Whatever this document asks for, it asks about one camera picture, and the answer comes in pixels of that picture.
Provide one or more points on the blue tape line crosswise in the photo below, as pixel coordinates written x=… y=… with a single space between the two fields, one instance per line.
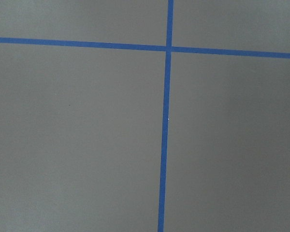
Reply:
x=144 y=47

